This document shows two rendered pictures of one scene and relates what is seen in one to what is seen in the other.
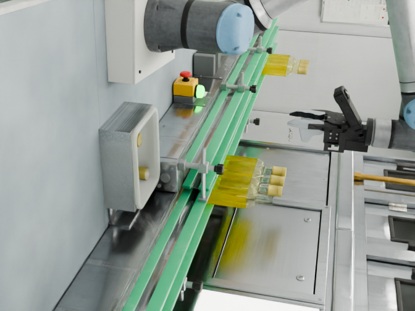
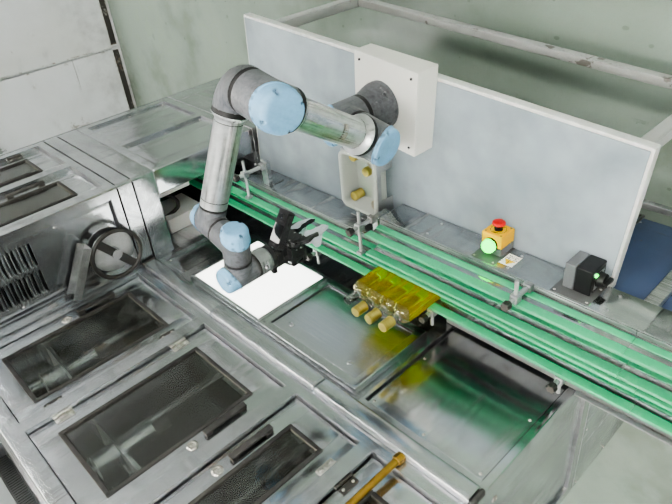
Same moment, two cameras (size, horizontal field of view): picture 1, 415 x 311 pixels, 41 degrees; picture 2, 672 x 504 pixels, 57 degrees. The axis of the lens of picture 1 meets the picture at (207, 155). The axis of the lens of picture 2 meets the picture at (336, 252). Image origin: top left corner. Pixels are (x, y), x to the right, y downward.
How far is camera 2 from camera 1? 2.73 m
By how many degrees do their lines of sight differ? 99
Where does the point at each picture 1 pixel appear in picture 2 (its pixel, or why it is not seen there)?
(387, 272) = (261, 393)
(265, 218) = (373, 338)
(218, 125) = (432, 258)
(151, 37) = not seen: hidden behind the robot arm
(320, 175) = (433, 436)
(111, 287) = (305, 200)
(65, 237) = (320, 165)
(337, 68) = not seen: outside the picture
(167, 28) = not seen: hidden behind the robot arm
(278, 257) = (321, 324)
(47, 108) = (312, 90)
